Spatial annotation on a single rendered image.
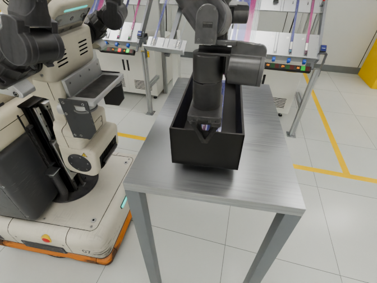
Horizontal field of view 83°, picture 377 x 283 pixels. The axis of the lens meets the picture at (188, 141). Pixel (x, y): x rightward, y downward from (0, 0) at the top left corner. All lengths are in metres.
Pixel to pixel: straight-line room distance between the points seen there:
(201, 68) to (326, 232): 1.40
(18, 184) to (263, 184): 0.95
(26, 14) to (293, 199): 0.71
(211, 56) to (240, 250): 1.16
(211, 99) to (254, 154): 0.30
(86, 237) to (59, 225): 0.16
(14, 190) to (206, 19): 0.98
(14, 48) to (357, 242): 1.76
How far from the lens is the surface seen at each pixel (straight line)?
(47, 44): 0.62
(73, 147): 0.98
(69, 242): 1.21
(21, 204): 1.19
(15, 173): 1.10
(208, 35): 0.38
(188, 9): 0.39
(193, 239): 1.37
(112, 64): 2.69
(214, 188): 0.55
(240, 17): 0.95
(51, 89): 0.89
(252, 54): 0.39
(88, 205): 1.25
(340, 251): 1.61
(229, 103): 0.82
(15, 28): 0.60
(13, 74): 0.70
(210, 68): 0.39
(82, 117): 0.81
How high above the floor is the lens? 1.23
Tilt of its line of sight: 39 degrees down
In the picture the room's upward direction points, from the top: 1 degrees clockwise
